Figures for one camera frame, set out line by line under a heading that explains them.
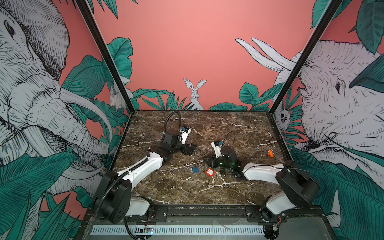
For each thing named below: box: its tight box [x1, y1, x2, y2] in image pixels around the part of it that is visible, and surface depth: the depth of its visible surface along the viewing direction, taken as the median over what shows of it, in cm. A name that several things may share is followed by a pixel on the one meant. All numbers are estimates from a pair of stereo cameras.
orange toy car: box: [267, 149, 275, 158], surface depth 97 cm
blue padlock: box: [192, 166, 200, 173], surface depth 91 cm
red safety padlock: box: [205, 167, 216, 178], surface depth 89 cm
